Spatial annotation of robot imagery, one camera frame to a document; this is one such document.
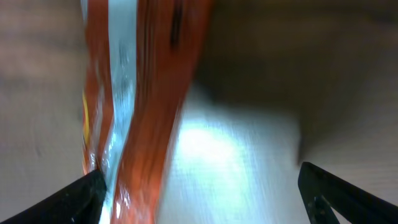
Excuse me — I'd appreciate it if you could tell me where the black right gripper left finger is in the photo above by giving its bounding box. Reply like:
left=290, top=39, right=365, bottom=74
left=2, top=169, right=106, bottom=224

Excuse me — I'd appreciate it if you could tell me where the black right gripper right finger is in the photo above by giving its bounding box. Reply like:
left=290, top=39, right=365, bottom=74
left=298, top=162, right=397, bottom=224

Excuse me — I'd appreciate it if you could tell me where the orange snack bar wrapper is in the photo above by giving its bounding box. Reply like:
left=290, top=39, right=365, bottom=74
left=81, top=0, right=212, bottom=223

